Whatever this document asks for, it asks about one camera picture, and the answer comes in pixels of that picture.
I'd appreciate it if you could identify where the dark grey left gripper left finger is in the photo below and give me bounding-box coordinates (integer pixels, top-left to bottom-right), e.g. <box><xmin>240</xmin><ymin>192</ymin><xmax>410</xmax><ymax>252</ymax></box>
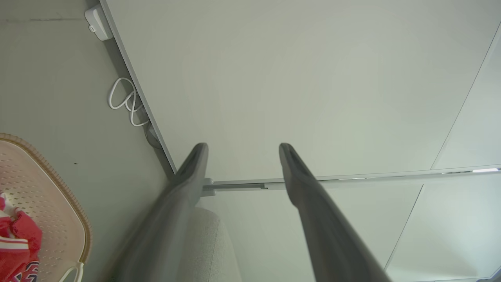
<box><xmin>106</xmin><ymin>143</ymin><xmax>209</xmax><ymax>282</ymax></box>

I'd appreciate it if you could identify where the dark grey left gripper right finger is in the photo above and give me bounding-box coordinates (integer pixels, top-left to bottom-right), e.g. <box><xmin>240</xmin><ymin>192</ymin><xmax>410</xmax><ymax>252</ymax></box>
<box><xmin>279</xmin><ymin>143</ymin><xmax>392</xmax><ymax>282</ymax></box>

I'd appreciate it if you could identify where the red cloth garment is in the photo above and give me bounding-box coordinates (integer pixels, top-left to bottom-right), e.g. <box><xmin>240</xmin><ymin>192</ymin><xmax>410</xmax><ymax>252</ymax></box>
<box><xmin>0</xmin><ymin>192</ymin><xmax>43</xmax><ymax>282</ymax></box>

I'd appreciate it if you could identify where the beige perforated laundry basket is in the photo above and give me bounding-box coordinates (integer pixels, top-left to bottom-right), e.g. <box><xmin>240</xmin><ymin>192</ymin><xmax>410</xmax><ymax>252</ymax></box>
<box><xmin>0</xmin><ymin>133</ymin><xmax>93</xmax><ymax>282</ymax></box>

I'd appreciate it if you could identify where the silver metal wall rail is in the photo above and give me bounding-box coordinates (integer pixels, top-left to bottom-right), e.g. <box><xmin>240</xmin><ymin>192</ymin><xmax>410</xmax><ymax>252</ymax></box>
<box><xmin>201</xmin><ymin>166</ymin><xmax>501</xmax><ymax>197</ymax></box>

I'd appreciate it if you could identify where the white looped cable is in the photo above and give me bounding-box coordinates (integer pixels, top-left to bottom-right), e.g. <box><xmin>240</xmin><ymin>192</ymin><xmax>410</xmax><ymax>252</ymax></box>
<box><xmin>108</xmin><ymin>77</ymin><xmax>151</xmax><ymax>127</ymax></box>

